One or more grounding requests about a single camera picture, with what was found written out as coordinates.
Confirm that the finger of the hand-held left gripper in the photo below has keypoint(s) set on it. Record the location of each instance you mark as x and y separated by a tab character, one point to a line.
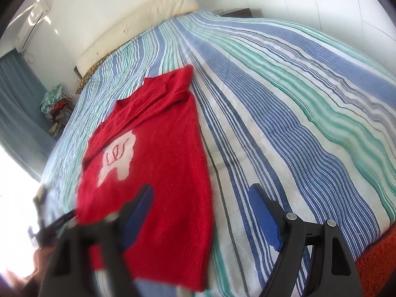
63	219

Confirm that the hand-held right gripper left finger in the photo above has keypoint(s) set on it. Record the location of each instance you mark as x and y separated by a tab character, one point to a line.
137	213

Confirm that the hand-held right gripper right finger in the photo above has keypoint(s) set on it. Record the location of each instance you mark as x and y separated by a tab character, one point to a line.
267	216

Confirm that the red knitted sweater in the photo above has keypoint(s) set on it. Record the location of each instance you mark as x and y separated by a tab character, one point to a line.
148	161

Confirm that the pile of colourful clothes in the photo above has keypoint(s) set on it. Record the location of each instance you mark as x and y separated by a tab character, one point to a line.
57	102

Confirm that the blue curtain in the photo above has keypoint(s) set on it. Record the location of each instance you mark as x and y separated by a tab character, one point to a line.
21	105

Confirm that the striped bed sheet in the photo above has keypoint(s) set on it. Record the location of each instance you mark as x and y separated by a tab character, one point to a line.
278	99

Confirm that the yellow patterned pillow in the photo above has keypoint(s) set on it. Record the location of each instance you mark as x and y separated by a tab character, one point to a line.
89	72

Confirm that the cream padded headboard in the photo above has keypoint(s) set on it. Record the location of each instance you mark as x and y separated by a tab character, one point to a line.
136	27

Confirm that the white air conditioner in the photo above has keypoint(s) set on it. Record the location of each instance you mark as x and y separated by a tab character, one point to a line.
31	24

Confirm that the dark nightstand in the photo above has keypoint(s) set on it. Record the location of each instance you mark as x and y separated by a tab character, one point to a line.
236	12

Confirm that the white wardrobe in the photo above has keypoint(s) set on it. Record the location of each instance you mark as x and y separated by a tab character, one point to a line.
312	3

